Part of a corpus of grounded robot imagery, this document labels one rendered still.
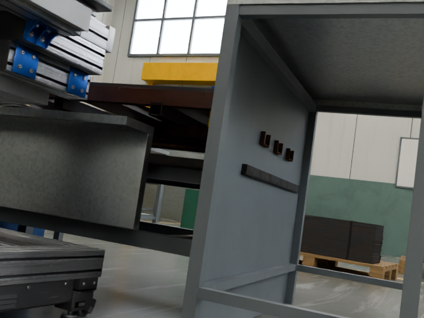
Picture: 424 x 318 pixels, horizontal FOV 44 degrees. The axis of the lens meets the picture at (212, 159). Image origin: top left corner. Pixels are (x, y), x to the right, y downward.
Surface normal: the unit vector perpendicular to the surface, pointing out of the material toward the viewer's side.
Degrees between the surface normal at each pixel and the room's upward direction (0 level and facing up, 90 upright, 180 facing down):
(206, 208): 90
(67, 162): 90
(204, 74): 90
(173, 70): 90
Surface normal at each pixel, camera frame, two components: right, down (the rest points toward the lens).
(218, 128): -0.36, -0.14
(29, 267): 0.88, 0.09
